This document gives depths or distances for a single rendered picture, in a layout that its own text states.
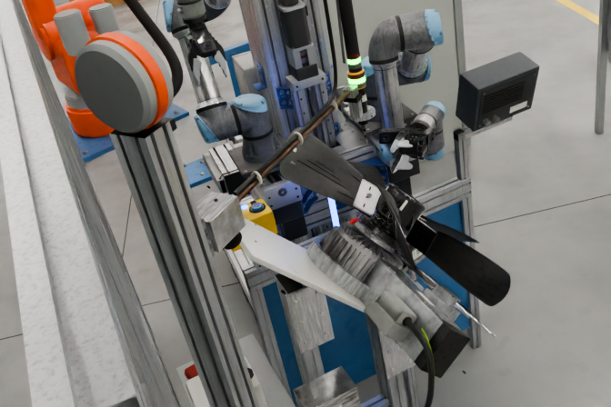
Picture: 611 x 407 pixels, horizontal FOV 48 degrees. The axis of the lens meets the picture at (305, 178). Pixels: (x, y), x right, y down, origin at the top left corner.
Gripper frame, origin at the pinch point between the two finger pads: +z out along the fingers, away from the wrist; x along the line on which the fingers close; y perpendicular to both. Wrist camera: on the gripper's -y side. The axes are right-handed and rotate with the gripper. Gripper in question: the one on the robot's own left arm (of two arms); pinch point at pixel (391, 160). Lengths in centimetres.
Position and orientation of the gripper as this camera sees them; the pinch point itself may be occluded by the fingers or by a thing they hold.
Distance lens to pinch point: 212.3
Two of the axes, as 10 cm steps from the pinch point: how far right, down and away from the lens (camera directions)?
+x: 0.9, 8.3, 5.6
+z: -4.7, 5.3, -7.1
